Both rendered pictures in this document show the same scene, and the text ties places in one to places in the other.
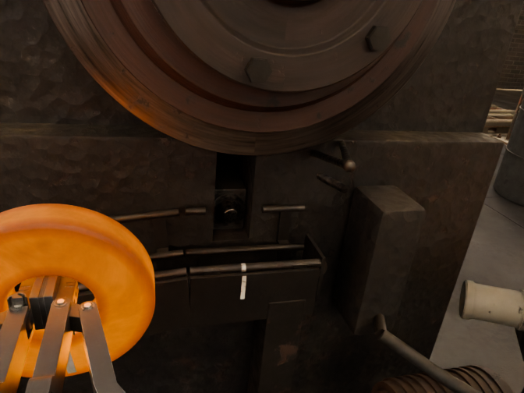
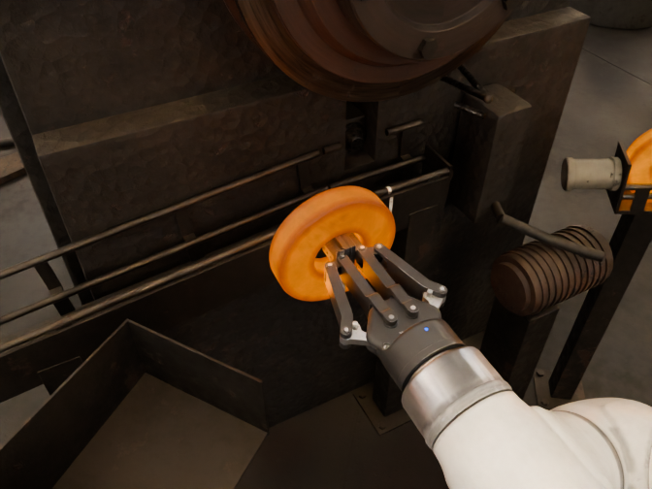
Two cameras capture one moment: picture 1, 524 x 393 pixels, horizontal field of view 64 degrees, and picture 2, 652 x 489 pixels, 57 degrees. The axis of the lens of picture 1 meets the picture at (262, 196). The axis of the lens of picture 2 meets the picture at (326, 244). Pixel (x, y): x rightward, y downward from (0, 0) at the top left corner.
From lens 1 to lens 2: 0.43 m
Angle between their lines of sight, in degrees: 20
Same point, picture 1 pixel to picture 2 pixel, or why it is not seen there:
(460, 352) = (542, 214)
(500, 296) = (596, 167)
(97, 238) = (372, 205)
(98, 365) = (412, 274)
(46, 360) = (385, 278)
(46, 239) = (345, 212)
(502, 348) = (582, 200)
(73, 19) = (266, 26)
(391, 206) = (504, 109)
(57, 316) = (368, 255)
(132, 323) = not seen: hidden behind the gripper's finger
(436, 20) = not seen: outside the picture
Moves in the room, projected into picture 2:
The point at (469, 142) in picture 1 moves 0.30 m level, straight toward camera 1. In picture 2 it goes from (561, 24) to (564, 109)
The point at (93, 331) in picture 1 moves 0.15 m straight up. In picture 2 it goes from (394, 258) to (407, 142)
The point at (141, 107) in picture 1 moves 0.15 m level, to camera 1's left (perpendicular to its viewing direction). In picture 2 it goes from (314, 82) to (197, 93)
